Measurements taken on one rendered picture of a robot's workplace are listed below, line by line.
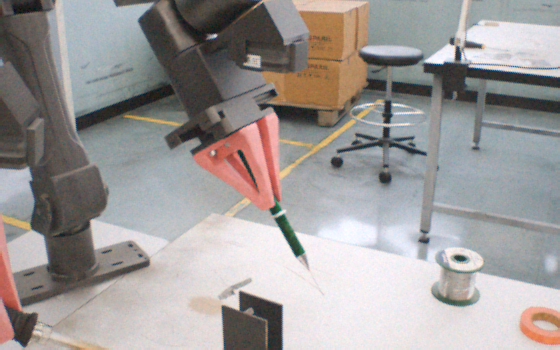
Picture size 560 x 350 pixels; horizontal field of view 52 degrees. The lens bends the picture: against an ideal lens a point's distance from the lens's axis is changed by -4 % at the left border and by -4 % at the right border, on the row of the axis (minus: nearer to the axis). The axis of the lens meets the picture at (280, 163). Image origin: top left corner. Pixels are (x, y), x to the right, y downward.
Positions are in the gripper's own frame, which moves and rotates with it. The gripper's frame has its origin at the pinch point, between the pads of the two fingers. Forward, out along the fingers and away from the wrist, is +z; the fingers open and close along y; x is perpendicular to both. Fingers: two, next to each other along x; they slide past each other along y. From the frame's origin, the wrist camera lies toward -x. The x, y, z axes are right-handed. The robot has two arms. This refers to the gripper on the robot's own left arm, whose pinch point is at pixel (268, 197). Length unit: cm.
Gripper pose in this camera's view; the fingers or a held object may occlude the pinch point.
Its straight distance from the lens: 54.1
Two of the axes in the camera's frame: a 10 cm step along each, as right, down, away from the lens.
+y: 5.0, -3.1, 8.1
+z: 4.7, 8.8, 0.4
